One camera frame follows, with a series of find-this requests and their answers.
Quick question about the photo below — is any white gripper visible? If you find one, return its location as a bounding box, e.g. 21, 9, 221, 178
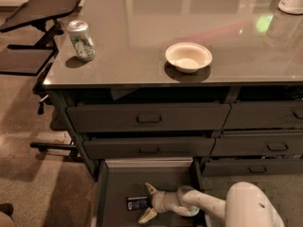
138, 183, 167, 224

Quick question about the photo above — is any blue rxbar blueberry bar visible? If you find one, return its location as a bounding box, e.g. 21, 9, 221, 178
126, 196, 151, 211

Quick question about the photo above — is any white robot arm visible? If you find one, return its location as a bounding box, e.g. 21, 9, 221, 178
138, 182, 285, 227

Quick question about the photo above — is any open bottom left drawer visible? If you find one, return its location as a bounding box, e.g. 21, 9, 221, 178
90, 158, 208, 227

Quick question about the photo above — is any middle left drawer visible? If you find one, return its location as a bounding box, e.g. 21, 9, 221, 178
83, 136, 215, 159

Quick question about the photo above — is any middle right drawer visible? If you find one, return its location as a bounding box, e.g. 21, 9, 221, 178
211, 133, 303, 157

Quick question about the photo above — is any top left drawer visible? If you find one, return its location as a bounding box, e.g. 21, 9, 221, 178
66, 103, 230, 132

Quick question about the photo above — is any top right drawer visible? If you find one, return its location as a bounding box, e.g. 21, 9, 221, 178
224, 101, 303, 130

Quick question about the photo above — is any dark grey drawer cabinet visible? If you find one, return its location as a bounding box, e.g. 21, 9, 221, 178
45, 0, 303, 173

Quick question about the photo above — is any bottom right drawer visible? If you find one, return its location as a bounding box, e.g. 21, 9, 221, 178
203, 159, 303, 177

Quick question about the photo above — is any white paper bowl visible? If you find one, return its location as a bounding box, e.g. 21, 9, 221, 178
165, 43, 212, 73

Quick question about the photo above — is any silver green soda can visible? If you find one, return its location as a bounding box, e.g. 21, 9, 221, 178
67, 20, 95, 61

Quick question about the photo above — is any dark adjustable stand table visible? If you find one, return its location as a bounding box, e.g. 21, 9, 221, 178
0, 0, 81, 76

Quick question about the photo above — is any white cylindrical container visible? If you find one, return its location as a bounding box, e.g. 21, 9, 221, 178
278, 0, 303, 15

